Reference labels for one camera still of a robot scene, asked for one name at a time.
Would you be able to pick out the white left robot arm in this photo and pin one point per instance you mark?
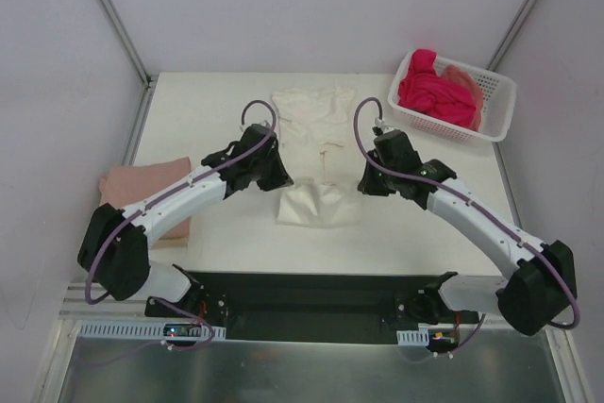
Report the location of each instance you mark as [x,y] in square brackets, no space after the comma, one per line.
[115,249]

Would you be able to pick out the cream white t shirt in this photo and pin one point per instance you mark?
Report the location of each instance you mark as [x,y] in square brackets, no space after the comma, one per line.
[319,154]

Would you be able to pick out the aluminium corner post right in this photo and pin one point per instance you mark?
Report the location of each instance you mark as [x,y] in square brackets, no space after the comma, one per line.
[512,33]

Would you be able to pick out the aluminium front rail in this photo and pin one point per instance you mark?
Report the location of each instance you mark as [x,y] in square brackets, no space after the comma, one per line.
[75,306]

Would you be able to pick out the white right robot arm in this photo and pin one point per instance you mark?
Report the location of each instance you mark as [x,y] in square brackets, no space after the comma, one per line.
[536,285]

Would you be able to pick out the crumpled red t shirt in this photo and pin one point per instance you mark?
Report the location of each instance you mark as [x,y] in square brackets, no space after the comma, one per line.
[424,91]

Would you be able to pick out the aluminium corner post left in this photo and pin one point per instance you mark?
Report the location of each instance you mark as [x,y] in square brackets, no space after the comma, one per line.
[124,39]

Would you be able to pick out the white plastic laundry basket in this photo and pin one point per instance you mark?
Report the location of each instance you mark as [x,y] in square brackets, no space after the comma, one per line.
[499,95]

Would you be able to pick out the white slotted cable duct left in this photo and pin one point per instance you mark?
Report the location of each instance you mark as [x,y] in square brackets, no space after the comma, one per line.
[123,330]

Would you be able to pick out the folded beige t shirt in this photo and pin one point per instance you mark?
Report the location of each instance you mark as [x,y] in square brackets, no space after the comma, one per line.
[171,243]

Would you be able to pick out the folded pink t shirt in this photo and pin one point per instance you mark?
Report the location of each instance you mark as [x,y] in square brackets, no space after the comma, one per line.
[125,185]

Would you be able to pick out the white slotted cable duct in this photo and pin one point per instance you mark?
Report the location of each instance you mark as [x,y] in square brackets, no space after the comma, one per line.
[123,330]
[419,337]

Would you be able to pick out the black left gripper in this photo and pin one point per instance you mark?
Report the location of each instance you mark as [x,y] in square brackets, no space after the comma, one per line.
[272,173]

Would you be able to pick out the white slotted cable duct right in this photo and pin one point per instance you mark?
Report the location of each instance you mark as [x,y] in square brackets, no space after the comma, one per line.
[419,337]

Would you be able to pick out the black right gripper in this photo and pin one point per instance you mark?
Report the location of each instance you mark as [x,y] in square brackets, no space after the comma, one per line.
[371,176]

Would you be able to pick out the aluminium corner post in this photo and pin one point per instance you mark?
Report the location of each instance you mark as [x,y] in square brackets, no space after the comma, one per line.
[124,39]
[512,33]

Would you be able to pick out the crumpled salmon pink garment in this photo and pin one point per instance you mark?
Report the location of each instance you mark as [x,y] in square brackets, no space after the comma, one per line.
[455,75]

